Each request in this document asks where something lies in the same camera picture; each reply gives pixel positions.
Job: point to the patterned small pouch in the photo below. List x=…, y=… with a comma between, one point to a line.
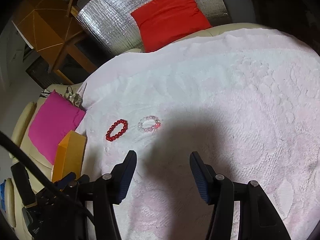
x=74, y=98

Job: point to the pink white bedspread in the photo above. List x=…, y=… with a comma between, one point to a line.
x=246, y=100

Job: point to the wooden cabinet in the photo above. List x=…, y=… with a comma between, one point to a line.
x=52, y=30

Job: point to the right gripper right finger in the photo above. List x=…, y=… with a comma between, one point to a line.
x=204, y=177

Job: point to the orange cardboard tray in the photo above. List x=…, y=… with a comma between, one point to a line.
x=69, y=156

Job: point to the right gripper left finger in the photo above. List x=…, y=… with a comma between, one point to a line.
x=122, y=175

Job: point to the red cushion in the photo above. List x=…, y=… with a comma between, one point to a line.
x=162, y=22

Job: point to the magenta cushion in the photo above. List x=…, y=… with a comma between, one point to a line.
x=55, y=118

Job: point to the silver foil insulation panel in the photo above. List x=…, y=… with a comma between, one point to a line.
x=111, y=24

